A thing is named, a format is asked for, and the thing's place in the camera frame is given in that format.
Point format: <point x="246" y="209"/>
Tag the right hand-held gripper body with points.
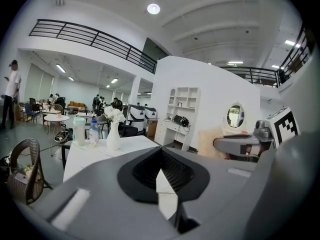
<point x="282" y="126"/>

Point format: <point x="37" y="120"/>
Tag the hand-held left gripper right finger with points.
<point x="217" y="191"/>

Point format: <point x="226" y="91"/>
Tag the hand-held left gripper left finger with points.
<point x="100" y="196"/>

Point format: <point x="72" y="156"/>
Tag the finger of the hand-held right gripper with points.
<point x="232" y="141"/>

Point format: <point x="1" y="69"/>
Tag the cream fluffy brush piece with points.
<point x="206" y="144"/>

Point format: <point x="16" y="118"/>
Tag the person's right hand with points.
<point x="237" y="157"/>

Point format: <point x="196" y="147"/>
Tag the black balcony railing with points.
<point x="93" y="39"/>
<point x="277" y="77"/>

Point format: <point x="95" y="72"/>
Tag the white shelf cabinet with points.
<point x="197" y="104"/>

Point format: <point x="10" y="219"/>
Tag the white ceramic vase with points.
<point x="113" y="139"/>

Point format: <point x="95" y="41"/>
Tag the clear bottle with blue cap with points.
<point x="93" y="135"/>

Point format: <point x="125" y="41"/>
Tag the white desk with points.
<point x="165" y="134"/>

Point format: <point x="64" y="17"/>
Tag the cup with teal lid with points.
<point x="79" y="131"/>

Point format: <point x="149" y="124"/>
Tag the black office chair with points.
<point x="128" y="131"/>

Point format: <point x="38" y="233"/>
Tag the small artificial flower bunch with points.
<point x="30" y="170"/>

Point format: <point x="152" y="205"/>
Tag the grey chair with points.
<point x="102" y="120"/>

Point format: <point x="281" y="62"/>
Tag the dark wicker chair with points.
<point x="22" y="191"/>

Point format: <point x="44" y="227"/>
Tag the brown cardboard box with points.
<point x="152" y="127"/>

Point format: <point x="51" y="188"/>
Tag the white flower bouquet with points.
<point x="115" y="114"/>

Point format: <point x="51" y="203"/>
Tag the white and black mobile robot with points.
<point x="136" y="115"/>
<point x="151" y="112"/>

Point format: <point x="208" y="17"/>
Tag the round white table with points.
<point x="56" y="118"/>

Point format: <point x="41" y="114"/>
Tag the round ceiling light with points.
<point x="153" y="8"/>

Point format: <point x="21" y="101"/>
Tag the round wall mirror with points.
<point x="235" y="115"/>

